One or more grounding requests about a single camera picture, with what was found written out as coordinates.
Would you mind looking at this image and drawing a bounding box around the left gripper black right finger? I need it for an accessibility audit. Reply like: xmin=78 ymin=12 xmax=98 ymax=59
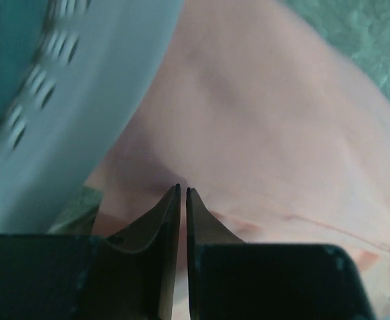
xmin=186 ymin=188 xmax=375 ymax=320

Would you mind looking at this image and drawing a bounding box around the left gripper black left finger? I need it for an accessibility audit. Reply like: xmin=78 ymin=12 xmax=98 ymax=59
xmin=0 ymin=185 xmax=181 ymax=319

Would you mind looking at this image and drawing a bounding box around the salmon orange t shirt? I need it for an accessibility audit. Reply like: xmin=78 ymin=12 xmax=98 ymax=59
xmin=87 ymin=1 xmax=390 ymax=318

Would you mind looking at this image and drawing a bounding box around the white laundry basket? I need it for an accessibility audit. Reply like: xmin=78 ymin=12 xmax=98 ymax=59
xmin=0 ymin=1 xmax=183 ymax=233

